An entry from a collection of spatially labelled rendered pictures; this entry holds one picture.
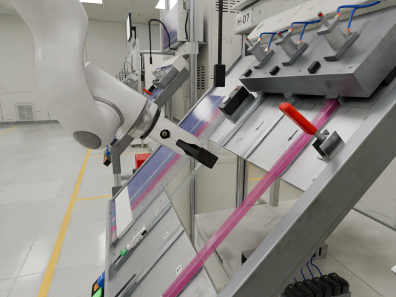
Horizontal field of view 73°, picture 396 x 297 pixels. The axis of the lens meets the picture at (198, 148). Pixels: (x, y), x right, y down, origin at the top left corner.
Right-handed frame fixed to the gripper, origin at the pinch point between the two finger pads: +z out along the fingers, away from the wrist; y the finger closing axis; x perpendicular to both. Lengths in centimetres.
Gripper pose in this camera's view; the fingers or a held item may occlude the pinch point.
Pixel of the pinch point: (205, 157)
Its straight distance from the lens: 62.2
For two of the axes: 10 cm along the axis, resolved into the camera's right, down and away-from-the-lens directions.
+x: -5.3, 8.5, 0.3
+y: -3.1, -2.2, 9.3
